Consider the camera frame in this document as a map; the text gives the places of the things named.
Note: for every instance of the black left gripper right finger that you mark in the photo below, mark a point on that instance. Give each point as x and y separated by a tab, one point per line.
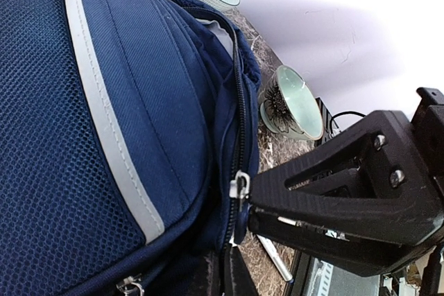
406	209

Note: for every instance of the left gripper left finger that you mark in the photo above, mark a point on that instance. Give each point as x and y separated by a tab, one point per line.
363	257

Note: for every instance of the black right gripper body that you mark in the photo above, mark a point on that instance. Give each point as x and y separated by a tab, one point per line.
427	134

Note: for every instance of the blue pen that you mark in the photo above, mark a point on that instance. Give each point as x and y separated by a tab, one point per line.
277	261

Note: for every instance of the navy blue student backpack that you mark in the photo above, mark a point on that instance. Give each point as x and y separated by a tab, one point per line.
126	126

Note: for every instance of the near green ceramic bowl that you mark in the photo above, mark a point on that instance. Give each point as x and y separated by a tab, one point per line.
288	107

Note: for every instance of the white slotted cable duct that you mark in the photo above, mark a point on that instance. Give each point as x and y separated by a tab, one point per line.
320	279

